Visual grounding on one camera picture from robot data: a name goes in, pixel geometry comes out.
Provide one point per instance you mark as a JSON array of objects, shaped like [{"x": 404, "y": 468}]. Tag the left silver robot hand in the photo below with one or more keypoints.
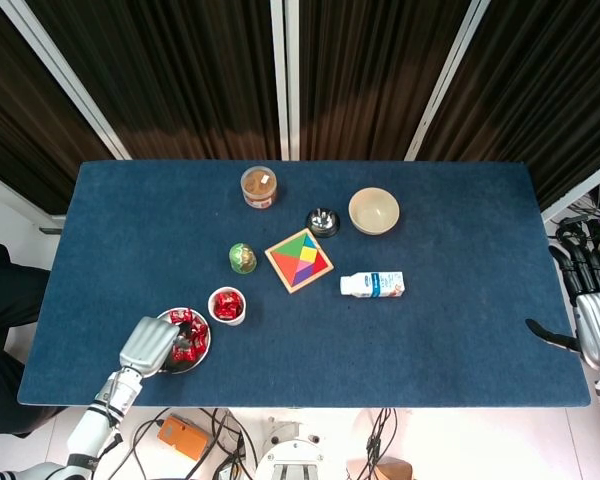
[{"x": 147, "y": 347}]

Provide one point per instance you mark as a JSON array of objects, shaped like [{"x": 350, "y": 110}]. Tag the red candy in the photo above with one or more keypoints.
[
  {"x": 227, "y": 299},
  {"x": 186, "y": 355},
  {"x": 198, "y": 327},
  {"x": 222, "y": 310},
  {"x": 198, "y": 342},
  {"x": 236, "y": 310},
  {"x": 180, "y": 315}
]

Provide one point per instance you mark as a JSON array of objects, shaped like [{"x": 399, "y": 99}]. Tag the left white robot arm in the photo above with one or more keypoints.
[{"x": 92, "y": 430}]

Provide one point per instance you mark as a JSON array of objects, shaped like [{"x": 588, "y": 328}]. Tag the white plate of candies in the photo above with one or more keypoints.
[{"x": 177, "y": 367}]

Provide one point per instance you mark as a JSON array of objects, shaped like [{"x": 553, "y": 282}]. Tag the white paper cup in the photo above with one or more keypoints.
[{"x": 230, "y": 322}]

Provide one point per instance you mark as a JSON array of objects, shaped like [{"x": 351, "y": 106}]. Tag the orange control box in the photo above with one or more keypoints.
[{"x": 182, "y": 437}]

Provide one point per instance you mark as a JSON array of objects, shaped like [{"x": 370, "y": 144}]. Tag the green gold nesting doll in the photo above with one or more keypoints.
[{"x": 242, "y": 258}]

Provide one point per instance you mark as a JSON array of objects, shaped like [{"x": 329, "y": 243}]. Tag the black fabric object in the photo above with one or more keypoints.
[{"x": 5, "y": 300}]

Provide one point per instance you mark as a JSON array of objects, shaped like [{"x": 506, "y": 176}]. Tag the wooden tangram tray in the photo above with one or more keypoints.
[{"x": 291, "y": 290}]

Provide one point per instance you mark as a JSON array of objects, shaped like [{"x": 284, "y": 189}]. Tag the large orange tangram triangle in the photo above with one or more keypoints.
[{"x": 286, "y": 265}]

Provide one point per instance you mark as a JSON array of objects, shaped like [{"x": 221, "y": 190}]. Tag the blue felt tablecloth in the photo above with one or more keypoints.
[{"x": 430, "y": 325}]

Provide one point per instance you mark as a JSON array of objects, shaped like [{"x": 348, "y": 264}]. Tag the green tangram triangle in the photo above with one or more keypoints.
[{"x": 292, "y": 249}]

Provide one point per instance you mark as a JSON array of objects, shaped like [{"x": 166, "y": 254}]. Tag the white robot torso base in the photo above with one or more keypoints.
[{"x": 290, "y": 460}]

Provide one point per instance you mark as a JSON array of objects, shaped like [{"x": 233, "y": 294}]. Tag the yellow tangram square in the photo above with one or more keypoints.
[{"x": 308, "y": 255}]

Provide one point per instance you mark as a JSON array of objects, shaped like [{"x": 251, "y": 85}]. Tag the red tangram triangle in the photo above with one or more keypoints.
[{"x": 320, "y": 265}]

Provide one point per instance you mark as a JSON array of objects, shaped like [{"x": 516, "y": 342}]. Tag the cyan tangram triangle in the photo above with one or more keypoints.
[{"x": 310, "y": 242}]

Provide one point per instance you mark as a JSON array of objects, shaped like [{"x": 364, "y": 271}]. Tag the clear plastic snack jar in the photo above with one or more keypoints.
[{"x": 259, "y": 187}]

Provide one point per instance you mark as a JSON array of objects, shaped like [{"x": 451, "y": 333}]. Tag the white milk bottle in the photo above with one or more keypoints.
[{"x": 375, "y": 285}]

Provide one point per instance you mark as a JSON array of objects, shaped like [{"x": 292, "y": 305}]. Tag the beige bowl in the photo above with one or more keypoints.
[{"x": 374, "y": 212}]

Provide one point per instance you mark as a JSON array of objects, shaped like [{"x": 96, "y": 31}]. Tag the dark brown curtain panel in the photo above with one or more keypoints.
[
  {"x": 180, "y": 75},
  {"x": 20, "y": 100},
  {"x": 370, "y": 75},
  {"x": 555, "y": 75}
]

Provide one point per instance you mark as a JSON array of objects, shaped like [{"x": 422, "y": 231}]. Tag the white metal frame post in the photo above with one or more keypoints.
[
  {"x": 293, "y": 75},
  {"x": 447, "y": 75},
  {"x": 30, "y": 204},
  {"x": 580, "y": 192},
  {"x": 65, "y": 75},
  {"x": 280, "y": 75}
]

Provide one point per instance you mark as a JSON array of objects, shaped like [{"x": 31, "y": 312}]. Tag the grey metal bracket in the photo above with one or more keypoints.
[{"x": 52, "y": 230}]

